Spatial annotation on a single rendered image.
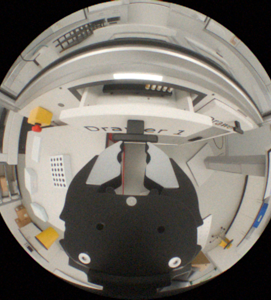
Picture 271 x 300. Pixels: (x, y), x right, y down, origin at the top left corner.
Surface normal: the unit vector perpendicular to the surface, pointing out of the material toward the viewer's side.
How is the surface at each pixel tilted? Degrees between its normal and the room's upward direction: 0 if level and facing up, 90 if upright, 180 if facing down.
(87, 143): 0
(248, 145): 90
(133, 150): 0
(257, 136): 90
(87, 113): 0
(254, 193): 90
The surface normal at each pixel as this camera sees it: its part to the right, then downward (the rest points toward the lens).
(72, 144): 0.03, -0.07
